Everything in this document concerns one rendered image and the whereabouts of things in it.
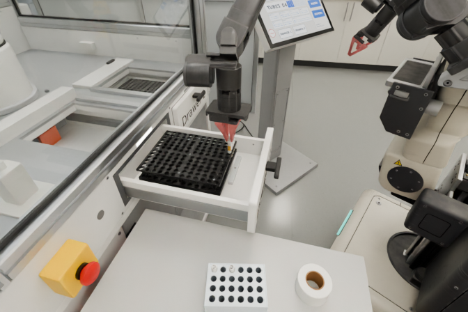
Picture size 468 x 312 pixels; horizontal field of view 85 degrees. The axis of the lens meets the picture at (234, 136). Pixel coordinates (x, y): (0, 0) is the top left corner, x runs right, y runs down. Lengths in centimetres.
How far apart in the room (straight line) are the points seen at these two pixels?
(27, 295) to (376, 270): 116
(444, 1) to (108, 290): 90
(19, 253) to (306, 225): 143
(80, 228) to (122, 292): 17
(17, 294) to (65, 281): 6
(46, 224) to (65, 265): 8
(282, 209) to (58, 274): 137
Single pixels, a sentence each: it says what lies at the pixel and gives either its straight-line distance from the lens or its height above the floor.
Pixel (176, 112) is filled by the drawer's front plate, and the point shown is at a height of 92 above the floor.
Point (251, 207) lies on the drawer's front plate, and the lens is 56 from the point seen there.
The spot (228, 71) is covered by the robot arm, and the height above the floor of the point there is 114.
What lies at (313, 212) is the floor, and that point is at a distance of 176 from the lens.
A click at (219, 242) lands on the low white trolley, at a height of 76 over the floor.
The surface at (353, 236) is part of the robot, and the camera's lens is 138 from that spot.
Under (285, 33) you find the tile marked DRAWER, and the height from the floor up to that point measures 100.
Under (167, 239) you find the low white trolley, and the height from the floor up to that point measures 76.
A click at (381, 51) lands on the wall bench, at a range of 387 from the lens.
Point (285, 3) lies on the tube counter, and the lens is 150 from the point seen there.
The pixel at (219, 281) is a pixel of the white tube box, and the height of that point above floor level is 80.
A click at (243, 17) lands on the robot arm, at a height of 123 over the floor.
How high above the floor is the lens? 136
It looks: 37 degrees down
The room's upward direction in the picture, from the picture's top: straight up
